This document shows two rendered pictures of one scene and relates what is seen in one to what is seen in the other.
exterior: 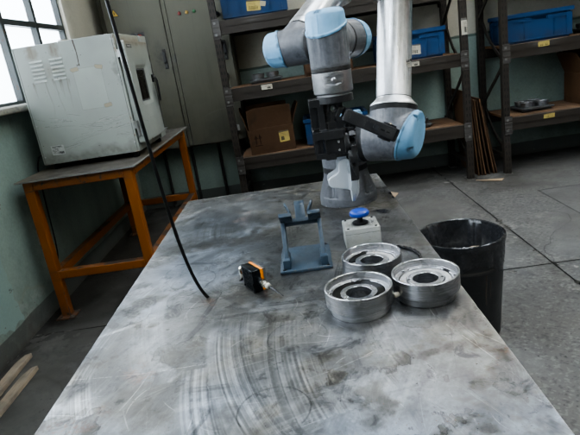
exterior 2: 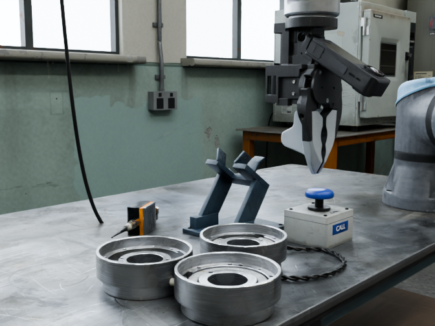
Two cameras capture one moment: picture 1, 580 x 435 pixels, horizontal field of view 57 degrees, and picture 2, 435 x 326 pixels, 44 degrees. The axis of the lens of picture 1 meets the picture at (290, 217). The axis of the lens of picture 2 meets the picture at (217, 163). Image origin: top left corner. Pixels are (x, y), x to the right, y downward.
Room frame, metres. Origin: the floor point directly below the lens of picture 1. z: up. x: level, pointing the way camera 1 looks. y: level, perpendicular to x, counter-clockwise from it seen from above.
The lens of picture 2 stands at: (0.37, -0.53, 1.02)
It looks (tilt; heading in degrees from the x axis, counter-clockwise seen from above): 8 degrees down; 41
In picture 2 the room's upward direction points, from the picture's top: straight up
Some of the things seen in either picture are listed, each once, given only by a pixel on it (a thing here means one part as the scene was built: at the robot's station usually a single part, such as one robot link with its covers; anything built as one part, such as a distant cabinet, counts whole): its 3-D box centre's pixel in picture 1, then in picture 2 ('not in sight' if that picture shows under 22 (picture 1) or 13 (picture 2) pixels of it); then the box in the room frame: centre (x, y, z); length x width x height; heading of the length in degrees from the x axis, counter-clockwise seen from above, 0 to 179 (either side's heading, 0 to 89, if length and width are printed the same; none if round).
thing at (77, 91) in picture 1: (103, 98); (348, 70); (3.22, 0.97, 1.10); 0.62 x 0.61 x 0.65; 178
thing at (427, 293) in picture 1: (425, 282); (227, 287); (0.76, -0.20, 0.82); 0.10 x 0.10 x 0.04
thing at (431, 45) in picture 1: (406, 46); not in sight; (4.45, -1.15, 1.11); 0.52 x 0.38 x 0.22; 88
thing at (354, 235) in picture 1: (361, 231); (320, 222); (1.03, -0.14, 0.82); 0.08 x 0.07 x 0.05; 178
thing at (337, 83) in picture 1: (332, 84); (310, 4); (1.03, -0.12, 1.13); 0.08 x 0.08 x 0.05
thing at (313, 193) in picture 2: (360, 220); (318, 206); (1.03, -0.14, 0.85); 0.04 x 0.04 x 0.05
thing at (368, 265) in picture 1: (372, 263); (243, 249); (0.87, -0.13, 0.82); 0.10 x 0.10 x 0.04
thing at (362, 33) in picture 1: (339, 40); not in sight; (1.12, -0.15, 1.20); 0.11 x 0.11 x 0.08; 60
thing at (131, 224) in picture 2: (258, 281); (134, 221); (0.87, 0.07, 0.82); 0.17 x 0.02 x 0.04; 27
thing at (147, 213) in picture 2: (256, 275); (146, 217); (0.90, 0.08, 0.82); 0.05 x 0.02 x 0.04; 27
